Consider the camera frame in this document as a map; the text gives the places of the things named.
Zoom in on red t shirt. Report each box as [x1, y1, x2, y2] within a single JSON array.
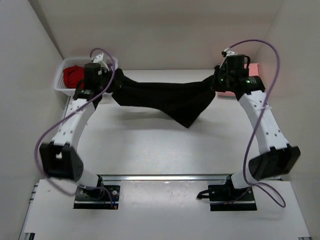
[[63, 65, 85, 89]]

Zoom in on aluminium table rail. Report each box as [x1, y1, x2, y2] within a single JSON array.
[[44, 99, 283, 183]]

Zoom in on folded pink t shirt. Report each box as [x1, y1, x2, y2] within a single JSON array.
[[217, 63, 259, 98]]

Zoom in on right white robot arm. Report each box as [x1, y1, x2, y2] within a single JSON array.
[[197, 50, 301, 204]]

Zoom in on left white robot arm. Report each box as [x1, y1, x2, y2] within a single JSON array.
[[39, 61, 116, 199]]

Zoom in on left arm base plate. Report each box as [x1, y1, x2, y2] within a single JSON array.
[[73, 180, 121, 210]]

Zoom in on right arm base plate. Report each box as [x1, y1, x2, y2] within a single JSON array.
[[196, 184, 258, 212]]

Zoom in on black t shirt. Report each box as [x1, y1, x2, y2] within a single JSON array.
[[109, 68, 216, 128]]

